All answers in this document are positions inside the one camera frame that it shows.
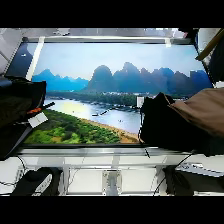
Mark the heap of clothes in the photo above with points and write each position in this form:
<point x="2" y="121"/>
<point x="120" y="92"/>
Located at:
<point x="16" y="106"/>

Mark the tan garment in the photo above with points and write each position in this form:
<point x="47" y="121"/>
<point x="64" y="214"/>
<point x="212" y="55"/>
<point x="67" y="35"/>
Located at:
<point x="200" y="110"/>

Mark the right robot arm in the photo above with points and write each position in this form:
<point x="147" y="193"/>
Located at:
<point x="178" y="181"/>

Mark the brown clothes hanger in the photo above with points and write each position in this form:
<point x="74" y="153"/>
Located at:
<point x="210" y="45"/>

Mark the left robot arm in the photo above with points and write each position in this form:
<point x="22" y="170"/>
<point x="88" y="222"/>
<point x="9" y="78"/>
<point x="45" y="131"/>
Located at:
<point x="35" y="181"/>

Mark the black garment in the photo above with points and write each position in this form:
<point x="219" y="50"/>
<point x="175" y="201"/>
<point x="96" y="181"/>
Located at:
<point x="160" y="123"/>

